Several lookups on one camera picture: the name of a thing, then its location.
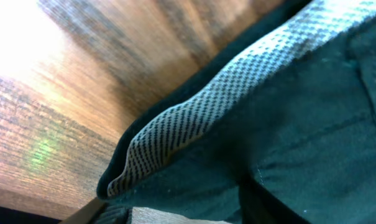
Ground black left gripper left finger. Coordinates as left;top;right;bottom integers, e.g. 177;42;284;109
59;197;105;224

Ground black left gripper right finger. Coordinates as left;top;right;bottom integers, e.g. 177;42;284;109
239;179;309;224

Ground dark navy shorts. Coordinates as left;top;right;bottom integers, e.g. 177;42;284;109
95;1;376;223

